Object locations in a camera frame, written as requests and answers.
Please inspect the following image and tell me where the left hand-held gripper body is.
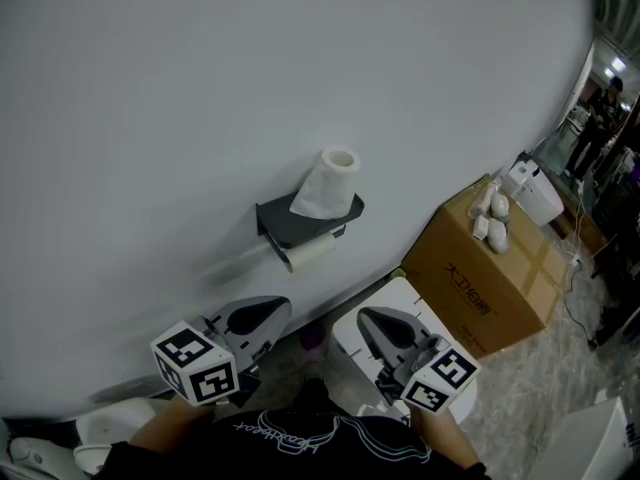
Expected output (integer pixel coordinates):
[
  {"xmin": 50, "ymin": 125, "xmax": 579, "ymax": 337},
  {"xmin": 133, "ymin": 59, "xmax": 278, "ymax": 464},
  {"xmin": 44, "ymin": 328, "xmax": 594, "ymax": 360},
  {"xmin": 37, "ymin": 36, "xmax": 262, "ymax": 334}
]
[{"xmin": 150, "ymin": 315, "xmax": 274, "ymax": 409}]

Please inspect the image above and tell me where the black floor cable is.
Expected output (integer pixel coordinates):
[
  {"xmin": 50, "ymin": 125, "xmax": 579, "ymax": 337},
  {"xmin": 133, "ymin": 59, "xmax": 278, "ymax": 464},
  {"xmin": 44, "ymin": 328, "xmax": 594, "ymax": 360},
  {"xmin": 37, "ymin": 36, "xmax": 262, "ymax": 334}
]
[{"xmin": 562, "ymin": 262, "xmax": 601, "ymax": 342}]

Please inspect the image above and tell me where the white smart toilet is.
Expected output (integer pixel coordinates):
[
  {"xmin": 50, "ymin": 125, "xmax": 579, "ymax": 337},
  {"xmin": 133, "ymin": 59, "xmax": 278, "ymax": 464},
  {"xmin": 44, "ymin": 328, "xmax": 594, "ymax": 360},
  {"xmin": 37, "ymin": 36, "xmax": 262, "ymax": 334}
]
[{"xmin": 330, "ymin": 276, "xmax": 479, "ymax": 427}]

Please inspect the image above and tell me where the white cabinet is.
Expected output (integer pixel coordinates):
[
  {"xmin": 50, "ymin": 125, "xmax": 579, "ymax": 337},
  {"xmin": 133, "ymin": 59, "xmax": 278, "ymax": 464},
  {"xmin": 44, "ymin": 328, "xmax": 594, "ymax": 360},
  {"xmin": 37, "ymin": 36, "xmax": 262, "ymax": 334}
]
[{"xmin": 529, "ymin": 396, "xmax": 640, "ymax": 480}]

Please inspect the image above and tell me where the person's black trouser leg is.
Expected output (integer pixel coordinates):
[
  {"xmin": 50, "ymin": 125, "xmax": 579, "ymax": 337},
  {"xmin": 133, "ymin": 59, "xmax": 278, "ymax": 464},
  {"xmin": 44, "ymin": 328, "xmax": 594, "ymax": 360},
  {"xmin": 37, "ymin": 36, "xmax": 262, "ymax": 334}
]
[{"xmin": 302, "ymin": 377, "xmax": 331, "ymax": 414}]

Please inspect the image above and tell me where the purple floor object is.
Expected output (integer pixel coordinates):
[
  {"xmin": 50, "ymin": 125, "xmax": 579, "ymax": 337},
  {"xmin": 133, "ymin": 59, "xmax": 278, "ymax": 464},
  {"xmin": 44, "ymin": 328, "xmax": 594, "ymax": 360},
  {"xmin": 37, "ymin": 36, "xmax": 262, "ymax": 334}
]
[{"xmin": 298, "ymin": 322, "xmax": 329, "ymax": 352}]

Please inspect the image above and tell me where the white toilet with open seat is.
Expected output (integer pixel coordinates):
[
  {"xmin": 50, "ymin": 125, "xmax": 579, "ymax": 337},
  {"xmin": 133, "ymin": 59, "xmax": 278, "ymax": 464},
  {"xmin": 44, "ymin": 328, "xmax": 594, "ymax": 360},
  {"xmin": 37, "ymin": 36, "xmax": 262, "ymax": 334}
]
[{"xmin": 74, "ymin": 397, "xmax": 171, "ymax": 474}]

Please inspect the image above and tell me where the black equipment rack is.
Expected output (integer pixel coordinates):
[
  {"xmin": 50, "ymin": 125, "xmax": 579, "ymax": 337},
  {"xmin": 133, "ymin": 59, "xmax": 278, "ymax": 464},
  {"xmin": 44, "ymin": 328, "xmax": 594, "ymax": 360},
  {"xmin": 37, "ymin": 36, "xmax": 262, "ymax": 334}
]
[{"xmin": 587, "ymin": 147, "xmax": 640, "ymax": 352}]

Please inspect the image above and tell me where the person's black printed shirt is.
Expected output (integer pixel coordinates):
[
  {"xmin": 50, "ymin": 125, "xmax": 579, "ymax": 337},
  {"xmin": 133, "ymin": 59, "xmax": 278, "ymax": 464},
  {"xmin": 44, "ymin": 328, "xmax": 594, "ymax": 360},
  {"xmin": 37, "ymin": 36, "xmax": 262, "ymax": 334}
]
[{"xmin": 99, "ymin": 408, "xmax": 501, "ymax": 480}]

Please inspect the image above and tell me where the white toilet paper roll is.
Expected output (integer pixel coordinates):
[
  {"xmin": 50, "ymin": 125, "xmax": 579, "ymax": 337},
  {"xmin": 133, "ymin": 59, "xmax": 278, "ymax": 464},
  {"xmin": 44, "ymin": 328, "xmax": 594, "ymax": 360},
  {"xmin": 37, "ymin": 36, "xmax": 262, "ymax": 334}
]
[{"xmin": 288, "ymin": 146, "xmax": 361, "ymax": 219}]

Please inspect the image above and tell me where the brown cardboard box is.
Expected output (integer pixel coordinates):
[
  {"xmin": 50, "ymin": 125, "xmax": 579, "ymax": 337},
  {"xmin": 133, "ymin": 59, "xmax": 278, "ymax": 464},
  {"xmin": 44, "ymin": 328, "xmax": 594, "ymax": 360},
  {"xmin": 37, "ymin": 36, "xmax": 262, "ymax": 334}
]
[{"xmin": 401, "ymin": 175, "xmax": 569, "ymax": 360}]

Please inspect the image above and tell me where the plastic wrapped white tube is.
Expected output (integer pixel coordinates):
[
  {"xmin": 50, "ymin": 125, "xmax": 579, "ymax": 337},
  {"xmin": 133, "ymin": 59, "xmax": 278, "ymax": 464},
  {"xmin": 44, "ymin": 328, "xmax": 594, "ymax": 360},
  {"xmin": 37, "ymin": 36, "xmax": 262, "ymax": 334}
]
[{"xmin": 468, "ymin": 180, "xmax": 501, "ymax": 219}]

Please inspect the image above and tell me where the person's right forearm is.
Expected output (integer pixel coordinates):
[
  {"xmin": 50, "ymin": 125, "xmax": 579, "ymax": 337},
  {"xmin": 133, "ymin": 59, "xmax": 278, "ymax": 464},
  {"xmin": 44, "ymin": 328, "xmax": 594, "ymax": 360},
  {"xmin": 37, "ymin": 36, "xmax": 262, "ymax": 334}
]
[{"xmin": 412, "ymin": 410, "xmax": 479, "ymax": 467}]

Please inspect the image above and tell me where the hung white paper roll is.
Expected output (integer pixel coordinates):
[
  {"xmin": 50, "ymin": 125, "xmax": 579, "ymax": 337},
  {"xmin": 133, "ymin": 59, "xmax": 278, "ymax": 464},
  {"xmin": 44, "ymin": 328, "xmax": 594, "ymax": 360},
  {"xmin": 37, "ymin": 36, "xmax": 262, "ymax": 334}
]
[{"xmin": 288, "ymin": 234, "xmax": 337, "ymax": 273}]

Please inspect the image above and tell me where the person's left forearm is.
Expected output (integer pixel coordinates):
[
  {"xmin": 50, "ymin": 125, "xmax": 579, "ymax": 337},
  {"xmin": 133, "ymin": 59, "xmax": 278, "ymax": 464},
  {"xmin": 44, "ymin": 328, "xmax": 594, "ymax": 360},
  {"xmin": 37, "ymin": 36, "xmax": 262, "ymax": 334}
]
[{"xmin": 128, "ymin": 397, "xmax": 216, "ymax": 452}]

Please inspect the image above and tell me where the black wall shelf holder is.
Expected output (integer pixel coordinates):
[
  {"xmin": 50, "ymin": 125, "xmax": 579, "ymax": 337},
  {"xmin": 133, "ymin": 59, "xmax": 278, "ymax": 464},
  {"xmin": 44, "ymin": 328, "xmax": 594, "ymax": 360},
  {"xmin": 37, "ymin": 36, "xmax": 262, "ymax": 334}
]
[{"xmin": 255, "ymin": 192, "xmax": 365, "ymax": 273}]

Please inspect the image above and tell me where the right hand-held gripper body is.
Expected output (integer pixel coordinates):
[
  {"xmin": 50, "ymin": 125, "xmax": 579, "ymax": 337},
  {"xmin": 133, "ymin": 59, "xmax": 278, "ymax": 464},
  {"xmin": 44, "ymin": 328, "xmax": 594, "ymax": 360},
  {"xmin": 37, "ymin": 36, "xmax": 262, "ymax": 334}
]
[{"xmin": 374, "ymin": 335, "xmax": 481, "ymax": 414}]

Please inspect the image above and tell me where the white appliance on box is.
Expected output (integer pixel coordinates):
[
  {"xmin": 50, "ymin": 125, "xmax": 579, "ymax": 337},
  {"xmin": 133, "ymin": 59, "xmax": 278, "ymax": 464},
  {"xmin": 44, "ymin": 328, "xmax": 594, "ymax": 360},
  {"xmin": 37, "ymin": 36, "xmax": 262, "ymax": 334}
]
[{"xmin": 499, "ymin": 160, "xmax": 565, "ymax": 228}]

